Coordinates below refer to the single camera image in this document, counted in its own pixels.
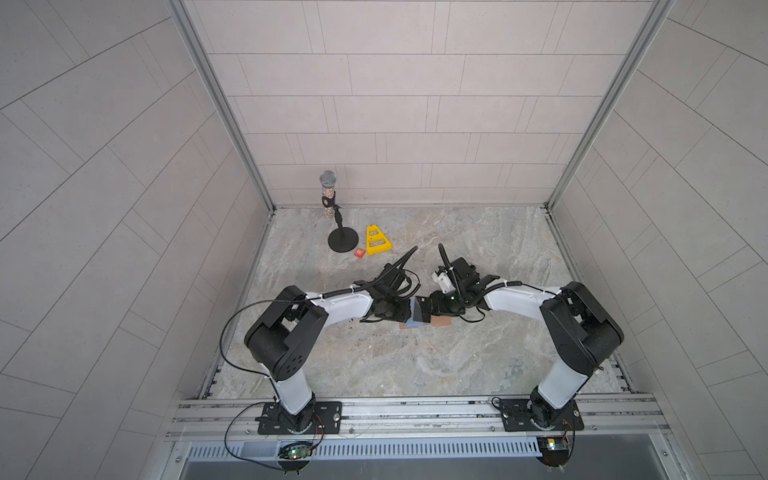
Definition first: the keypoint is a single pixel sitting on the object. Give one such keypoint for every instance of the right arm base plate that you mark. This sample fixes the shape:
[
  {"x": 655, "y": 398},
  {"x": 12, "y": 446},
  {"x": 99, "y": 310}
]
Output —
[{"x": 525, "y": 415}]

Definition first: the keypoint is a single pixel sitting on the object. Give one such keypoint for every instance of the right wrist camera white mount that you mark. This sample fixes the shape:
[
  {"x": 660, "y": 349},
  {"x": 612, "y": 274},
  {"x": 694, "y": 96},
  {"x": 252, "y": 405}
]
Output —
[{"x": 444, "y": 281}]

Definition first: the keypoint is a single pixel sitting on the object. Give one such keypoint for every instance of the aluminium mounting rail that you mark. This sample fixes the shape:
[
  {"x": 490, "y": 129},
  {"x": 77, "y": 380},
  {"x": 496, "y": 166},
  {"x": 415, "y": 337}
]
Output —
[{"x": 416, "y": 417}]

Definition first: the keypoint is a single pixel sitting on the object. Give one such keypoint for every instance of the left green circuit board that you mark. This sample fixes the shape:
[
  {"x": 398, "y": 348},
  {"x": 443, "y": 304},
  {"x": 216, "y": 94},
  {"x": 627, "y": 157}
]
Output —
[{"x": 297, "y": 451}]

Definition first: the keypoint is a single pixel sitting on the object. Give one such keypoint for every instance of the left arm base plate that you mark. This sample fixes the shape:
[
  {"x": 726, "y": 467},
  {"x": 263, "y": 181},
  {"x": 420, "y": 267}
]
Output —
[{"x": 316, "y": 416}]

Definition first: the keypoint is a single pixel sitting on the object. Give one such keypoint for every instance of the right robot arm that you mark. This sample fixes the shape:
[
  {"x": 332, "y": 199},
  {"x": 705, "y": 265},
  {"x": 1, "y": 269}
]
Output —
[{"x": 583, "y": 333}]

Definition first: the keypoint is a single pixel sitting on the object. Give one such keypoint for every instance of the microphone on black stand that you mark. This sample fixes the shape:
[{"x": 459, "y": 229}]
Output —
[{"x": 342, "y": 239}]

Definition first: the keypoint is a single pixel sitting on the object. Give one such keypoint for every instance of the right circuit board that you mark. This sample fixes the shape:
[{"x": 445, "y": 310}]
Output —
[{"x": 555, "y": 451}]

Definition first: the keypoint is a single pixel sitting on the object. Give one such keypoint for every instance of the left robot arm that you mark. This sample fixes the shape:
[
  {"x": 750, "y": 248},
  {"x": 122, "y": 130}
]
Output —
[{"x": 284, "y": 335}]

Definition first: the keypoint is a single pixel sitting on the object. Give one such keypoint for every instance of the yellow triangular plastic block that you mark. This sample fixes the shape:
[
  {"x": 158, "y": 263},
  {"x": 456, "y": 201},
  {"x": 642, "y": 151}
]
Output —
[{"x": 376, "y": 241}]

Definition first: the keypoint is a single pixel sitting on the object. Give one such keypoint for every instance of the black VIP credit card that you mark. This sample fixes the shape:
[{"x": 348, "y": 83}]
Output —
[{"x": 422, "y": 310}]

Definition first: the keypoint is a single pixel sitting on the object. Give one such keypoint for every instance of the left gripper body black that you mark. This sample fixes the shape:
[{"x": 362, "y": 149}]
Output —
[{"x": 417, "y": 308}]

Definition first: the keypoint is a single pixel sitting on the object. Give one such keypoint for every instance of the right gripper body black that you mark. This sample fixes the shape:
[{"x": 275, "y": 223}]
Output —
[{"x": 438, "y": 298}]

